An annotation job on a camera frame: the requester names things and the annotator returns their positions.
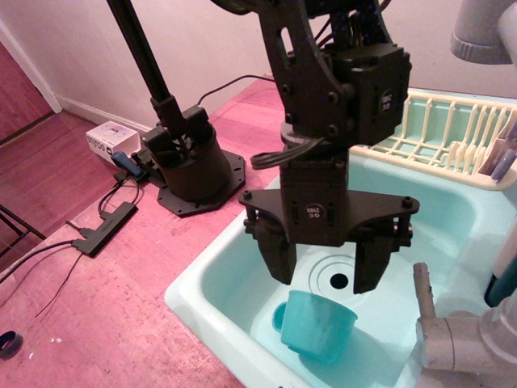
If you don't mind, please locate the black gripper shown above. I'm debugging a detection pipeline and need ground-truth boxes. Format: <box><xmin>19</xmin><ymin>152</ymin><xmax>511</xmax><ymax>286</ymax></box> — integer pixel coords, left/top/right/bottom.
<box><xmin>238</xmin><ymin>153</ymin><xmax>420</xmax><ymax>294</ymax></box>

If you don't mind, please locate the teal plastic cup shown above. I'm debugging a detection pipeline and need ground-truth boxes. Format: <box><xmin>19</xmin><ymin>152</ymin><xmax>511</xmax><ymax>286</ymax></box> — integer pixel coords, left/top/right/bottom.
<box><xmin>271</xmin><ymin>290</ymin><xmax>358</xmax><ymax>365</ymax></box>

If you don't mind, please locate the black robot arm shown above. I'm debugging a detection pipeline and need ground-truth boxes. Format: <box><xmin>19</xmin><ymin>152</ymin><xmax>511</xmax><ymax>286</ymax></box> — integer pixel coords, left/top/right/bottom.
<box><xmin>219</xmin><ymin>1</ymin><xmax>419</xmax><ymax>293</ymax></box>

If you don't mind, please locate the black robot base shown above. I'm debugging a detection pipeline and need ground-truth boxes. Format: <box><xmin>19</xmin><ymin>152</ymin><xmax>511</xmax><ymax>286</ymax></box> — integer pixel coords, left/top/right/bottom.
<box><xmin>132</xmin><ymin>105</ymin><xmax>246</xmax><ymax>217</ymax></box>

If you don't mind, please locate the mint green toy sink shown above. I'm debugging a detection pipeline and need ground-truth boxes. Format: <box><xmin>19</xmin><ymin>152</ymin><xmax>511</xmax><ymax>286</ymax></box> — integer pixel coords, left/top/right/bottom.
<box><xmin>164</xmin><ymin>87</ymin><xmax>517</xmax><ymax>388</ymax></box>

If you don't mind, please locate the grey toy faucet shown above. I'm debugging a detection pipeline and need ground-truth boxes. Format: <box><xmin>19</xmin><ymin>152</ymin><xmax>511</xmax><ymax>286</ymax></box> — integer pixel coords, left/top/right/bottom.
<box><xmin>414</xmin><ymin>263</ymin><xmax>516</xmax><ymax>387</ymax></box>

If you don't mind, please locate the cream dish drying rack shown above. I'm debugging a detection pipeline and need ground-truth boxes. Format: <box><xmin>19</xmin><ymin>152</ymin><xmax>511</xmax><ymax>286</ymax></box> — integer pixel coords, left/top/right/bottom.
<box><xmin>351</xmin><ymin>89</ymin><xmax>516</xmax><ymax>191</ymax></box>

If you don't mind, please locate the teal white bottle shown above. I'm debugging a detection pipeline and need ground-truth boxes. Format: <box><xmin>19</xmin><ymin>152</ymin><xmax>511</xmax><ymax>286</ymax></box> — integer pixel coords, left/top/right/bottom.
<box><xmin>485</xmin><ymin>220</ymin><xmax>516</xmax><ymax>307</ymax></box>

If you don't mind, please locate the purple utensil in rack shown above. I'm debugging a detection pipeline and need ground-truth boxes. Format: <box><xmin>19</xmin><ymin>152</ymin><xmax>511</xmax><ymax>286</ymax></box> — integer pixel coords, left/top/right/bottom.
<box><xmin>490</xmin><ymin>124</ymin><xmax>516</xmax><ymax>182</ymax></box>

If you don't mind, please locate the black usb hub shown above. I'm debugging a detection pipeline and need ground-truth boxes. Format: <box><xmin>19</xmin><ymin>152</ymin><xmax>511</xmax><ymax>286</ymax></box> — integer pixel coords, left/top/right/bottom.
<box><xmin>71</xmin><ymin>202</ymin><xmax>138</xmax><ymax>258</ymax></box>

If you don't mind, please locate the blue clamp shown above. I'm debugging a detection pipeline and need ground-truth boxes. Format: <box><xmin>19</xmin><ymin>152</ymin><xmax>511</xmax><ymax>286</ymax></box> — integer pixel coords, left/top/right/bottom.
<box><xmin>111</xmin><ymin>151</ymin><xmax>145</xmax><ymax>179</ymax></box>

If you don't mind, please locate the white cardboard box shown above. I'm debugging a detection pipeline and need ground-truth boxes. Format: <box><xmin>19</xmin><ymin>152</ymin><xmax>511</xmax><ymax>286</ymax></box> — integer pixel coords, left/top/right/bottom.
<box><xmin>86</xmin><ymin>121</ymin><xmax>141</xmax><ymax>165</ymax></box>

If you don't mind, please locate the black tape roll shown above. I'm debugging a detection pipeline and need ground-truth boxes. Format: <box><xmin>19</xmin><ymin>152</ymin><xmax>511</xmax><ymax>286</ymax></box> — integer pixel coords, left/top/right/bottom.
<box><xmin>0</xmin><ymin>331</ymin><xmax>23</xmax><ymax>360</ymax></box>

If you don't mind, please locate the black power cable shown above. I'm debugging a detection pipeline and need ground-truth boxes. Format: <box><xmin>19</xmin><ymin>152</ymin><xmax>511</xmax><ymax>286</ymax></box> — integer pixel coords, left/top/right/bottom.
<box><xmin>198</xmin><ymin>74</ymin><xmax>276</xmax><ymax>108</ymax></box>

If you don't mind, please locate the black metal chair frame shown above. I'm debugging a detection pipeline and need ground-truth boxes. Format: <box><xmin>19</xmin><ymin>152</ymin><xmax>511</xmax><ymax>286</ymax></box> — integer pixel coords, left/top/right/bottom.
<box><xmin>1</xmin><ymin>205</ymin><xmax>47</xmax><ymax>257</ymax></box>

